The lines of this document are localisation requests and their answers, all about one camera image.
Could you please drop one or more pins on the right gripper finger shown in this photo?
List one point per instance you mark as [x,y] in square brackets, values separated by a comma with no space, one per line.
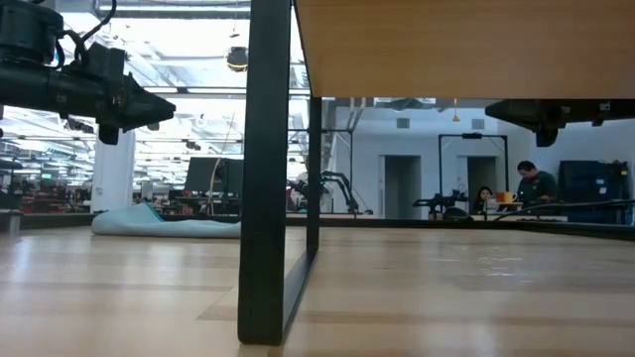
[516,106]
[518,118]

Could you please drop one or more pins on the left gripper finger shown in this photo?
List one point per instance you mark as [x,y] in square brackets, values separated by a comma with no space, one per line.
[146,118]
[144,101]

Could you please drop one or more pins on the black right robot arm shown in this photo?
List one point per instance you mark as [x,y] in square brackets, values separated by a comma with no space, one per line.
[605,109]

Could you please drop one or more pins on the background black robot arm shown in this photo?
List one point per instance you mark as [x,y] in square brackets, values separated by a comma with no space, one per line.
[342,186]
[439,202]

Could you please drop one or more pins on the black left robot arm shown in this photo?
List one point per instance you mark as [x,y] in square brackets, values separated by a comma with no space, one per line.
[30,84]

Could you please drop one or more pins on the yellow hanging pendant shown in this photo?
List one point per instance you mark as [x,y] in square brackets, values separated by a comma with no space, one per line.
[455,118]

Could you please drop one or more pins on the white pillar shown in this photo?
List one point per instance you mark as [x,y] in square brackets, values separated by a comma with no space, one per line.
[113,173]

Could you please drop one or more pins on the person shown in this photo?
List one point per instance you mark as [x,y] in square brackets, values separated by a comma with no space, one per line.
[538,186]
[483,198]

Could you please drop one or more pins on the orange mug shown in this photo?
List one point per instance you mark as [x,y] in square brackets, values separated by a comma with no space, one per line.
[506,197]

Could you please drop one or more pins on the background dark monitor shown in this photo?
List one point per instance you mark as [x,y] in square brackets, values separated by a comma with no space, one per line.
[208,176]

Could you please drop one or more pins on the dark blue cabinet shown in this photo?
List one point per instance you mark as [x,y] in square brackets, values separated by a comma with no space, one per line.
[593,191]

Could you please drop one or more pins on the light wooden board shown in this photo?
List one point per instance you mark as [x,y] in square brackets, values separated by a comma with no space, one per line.
[446,49]

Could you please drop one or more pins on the black ceiling dome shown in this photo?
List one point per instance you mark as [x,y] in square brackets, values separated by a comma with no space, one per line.
[237,58]

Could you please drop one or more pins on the light blue cloth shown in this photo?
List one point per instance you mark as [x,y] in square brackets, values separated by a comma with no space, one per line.
[164,229]

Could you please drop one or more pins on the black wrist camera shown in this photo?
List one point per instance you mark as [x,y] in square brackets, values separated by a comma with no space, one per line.
[106,58]

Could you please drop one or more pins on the black stand frame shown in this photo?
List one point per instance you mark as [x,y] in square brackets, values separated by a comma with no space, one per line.
[472,135]

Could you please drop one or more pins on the black aluminium table frame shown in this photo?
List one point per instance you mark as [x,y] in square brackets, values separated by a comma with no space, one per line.
[397,224]

